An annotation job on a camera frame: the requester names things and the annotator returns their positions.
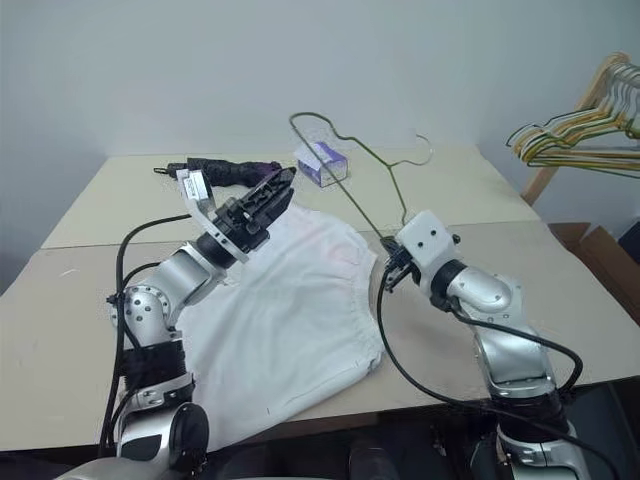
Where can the wooden hanger rack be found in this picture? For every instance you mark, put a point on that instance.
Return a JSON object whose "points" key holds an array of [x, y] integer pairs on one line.
{"points": [[592, 92]]}

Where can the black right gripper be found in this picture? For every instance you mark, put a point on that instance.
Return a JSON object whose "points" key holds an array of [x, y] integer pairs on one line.
{"points": [[399, 265]]}

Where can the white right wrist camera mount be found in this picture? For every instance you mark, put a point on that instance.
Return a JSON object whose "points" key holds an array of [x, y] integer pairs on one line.
{"points": [[425, 240]]}

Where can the white shorts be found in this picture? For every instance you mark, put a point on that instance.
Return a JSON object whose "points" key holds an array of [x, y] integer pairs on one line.
{"points": [[280, 320]]}

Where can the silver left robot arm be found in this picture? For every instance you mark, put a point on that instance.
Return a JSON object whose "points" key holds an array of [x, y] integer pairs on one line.
{"points": [[184, 276]]}

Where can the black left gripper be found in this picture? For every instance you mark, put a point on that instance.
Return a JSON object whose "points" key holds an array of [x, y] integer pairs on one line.
{"points": [[243, 219]]}

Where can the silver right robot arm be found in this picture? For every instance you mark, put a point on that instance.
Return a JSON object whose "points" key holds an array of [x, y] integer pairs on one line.
{"points": [[506, 350]]}

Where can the brown cardboard box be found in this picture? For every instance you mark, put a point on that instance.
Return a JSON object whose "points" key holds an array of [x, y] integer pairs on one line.
{"points": [[600, 252]]}

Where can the clear box with purple label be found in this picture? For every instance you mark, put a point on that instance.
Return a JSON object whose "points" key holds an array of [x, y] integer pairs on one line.
{"points": [[324, 161]]}

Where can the black purple folded umbrella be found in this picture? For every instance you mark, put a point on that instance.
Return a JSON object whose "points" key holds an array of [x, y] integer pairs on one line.
{"points": [[225, 169]]}

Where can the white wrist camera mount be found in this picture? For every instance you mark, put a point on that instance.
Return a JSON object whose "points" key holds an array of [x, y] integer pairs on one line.
{"points": [[425, 240], [192, 189]]}

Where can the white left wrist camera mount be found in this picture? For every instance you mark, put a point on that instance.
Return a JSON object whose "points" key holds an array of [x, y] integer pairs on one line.
{"points": [[192, 189]]}

